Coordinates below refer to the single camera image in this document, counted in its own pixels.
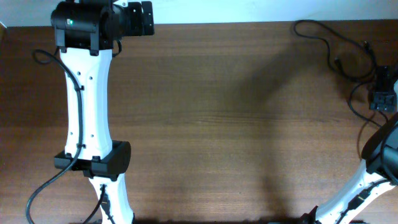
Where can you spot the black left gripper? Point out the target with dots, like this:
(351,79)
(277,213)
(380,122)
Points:
(140,28)

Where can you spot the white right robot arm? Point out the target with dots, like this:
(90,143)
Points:
(377,172)

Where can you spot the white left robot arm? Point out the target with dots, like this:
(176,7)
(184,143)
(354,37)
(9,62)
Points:
(86,32)

